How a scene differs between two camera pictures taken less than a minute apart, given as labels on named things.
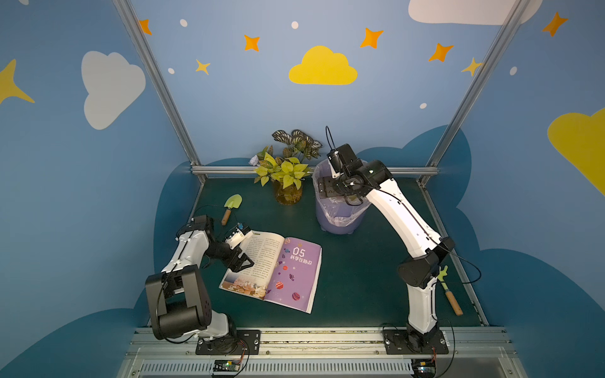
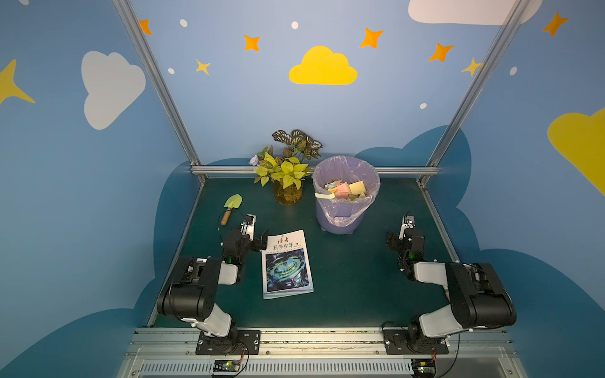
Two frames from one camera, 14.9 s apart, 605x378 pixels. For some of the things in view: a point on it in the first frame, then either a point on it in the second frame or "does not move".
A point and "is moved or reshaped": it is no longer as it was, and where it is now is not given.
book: (284, 270) is moved or reshaped
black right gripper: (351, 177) to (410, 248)
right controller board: (423, 367) does not move
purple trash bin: (334, 215) does not move
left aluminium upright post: (161, 84) does not move
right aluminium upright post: (504, 37) does not move
